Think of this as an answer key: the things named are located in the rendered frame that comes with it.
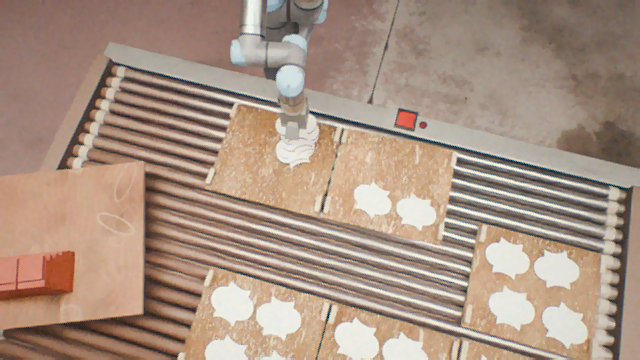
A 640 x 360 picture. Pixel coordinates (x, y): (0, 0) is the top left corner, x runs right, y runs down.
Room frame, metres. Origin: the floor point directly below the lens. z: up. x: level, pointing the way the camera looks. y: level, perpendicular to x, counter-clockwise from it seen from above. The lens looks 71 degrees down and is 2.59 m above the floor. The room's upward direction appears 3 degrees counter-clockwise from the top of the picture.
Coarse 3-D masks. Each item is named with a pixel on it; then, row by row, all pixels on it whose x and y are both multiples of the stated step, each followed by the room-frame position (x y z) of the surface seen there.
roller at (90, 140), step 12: (84, 144) 0.78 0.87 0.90; (96, 144) 0.77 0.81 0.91; (108, 144) 0.77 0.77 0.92; (120, 144) 0.77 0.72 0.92; (132, 156) 0.72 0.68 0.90; (144, 156) 0.71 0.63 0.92; (156, 156) 0.71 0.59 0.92; (168, 156) 0.71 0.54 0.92; (180, 168) 0.66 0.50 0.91; (192, 168) 0.66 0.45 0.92; (204, 168) 0.65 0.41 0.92; (324, 204) 0.50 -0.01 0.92; (444, 228) 0.39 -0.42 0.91; (444, 240) 0.35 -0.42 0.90; (456, 240) 0.35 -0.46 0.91; (468, 240) 0.34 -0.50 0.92; (612, 276) 0.20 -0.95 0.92
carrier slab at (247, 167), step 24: (240, 120) 0.83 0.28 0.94; (264, 120) 0.83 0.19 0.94; (240, 144) 0.73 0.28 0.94; (264, 144) 0.73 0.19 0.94; (216, 168) 0.65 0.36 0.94; (240, 168) 0.64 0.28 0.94; (264, 168) 0.64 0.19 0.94; (288, 168) 0.63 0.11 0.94; (312, 168) 0.63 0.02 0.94; (216, 192) 0.56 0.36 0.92; (240, 192) 0.55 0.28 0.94; (264, 192) 0.55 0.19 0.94; (288, 192) 0.54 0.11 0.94; (312, 192) 0.54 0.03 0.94; (312, 216) 0.45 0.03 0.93
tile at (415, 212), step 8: (408, 200) 0.49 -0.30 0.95; (416, 200) 0.49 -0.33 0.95; (424, 200) 0.48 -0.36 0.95; (400, 208) 0.46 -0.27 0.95; (408, 208) 0.46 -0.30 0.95; (416, 208) 0.46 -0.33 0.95; (424, 208) 0.46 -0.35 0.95; (432, 208) 0.45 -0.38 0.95; (400, 216) 0.43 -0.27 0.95; (408, 216) 0.43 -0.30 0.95; (416, 216) 0.43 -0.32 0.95; (424, 216) 0.43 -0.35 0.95; (432, 216) 0.43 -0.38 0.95; (408, 224) 0.40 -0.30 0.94; (416, 224) 0.40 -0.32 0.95; (424, 224) 0.40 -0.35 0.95
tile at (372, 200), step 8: (360, 192) 0.52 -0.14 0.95; (368, 192) 0.52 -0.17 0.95; (376, 192) 0.52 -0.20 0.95; (384, 192) 0.52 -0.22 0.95; (360, 200) 0.50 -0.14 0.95; (368, 200) 0.49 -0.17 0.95; (376, 200) 0.49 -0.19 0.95; (384, 200) 0.49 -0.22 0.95; (360, 208) 0.47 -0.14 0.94; (368, 208) 0.47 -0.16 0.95; (376, 208) 0.46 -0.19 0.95; (384, 208) 0.46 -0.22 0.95
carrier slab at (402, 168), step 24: (360, 144) 0.71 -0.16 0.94; (384, 144) 0.70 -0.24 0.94; (408, 144) 0.70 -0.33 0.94; (336, 168) 0.62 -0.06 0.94; (360, 168) 0.62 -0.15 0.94; (384, 168) 0.61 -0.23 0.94; (408, 168) 0.61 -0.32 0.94; (432, 168) 0.60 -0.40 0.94; (336, 192) 0.53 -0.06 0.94; (408, 192) 0.52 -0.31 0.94; (432, 192) 0.51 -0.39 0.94; (336, 216) 0.45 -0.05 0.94; (360, 216) 0.44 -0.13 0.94; (384, 216) 0.44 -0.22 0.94; (432, 240) 0.35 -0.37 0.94
